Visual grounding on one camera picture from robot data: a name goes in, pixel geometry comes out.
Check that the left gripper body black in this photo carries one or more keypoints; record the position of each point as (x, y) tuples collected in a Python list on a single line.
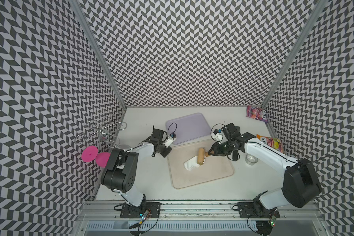
[(162, 151)]

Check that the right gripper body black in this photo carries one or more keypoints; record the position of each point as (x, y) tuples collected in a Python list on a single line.
[(226, 147)]

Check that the wooden dough roller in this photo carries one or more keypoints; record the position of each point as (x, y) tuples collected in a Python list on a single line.
[(202, 155)]

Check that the beige plastic tray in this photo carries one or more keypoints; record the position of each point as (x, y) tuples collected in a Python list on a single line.
[(214, 168)]

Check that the white dough ball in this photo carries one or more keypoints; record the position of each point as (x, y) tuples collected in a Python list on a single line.
[(192, 164)]

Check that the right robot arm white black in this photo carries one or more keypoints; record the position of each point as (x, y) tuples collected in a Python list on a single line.
[(300, 181)]

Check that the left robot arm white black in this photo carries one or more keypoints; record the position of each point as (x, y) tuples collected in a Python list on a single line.
[(120, 172)]

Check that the purple plastic tray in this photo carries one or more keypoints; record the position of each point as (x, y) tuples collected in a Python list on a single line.
[(188, 128)]

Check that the pink snack bag far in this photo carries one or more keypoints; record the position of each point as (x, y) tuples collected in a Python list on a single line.
[(256, 113)]

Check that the orange yellow snack bag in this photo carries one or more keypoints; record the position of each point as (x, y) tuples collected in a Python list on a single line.
[(275, 143)]

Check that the pink plastic wine glass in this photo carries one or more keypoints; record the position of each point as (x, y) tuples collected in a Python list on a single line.
[(91, 153)]

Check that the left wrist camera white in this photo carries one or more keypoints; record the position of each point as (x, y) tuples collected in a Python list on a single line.
[(170, 139)]

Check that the metal wire glass rack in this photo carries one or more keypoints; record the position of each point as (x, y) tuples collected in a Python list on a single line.
[(106, 131)]

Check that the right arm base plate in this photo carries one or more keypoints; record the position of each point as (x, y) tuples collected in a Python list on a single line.
[(255, 210)]

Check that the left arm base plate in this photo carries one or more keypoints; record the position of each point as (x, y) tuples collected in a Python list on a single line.
[(132, 212)]

